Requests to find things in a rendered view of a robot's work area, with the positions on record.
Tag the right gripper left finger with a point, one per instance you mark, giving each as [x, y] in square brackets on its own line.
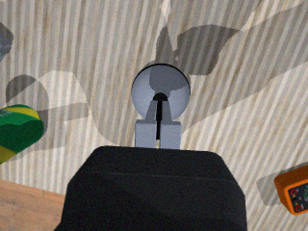
[146, 130]

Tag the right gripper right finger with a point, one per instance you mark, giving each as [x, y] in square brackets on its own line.
[169, 131]

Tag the orange digital multimeter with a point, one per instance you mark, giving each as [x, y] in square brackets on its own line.
[292, 188]

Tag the green and yellow drink can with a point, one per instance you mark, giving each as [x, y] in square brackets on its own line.
[20, 127]

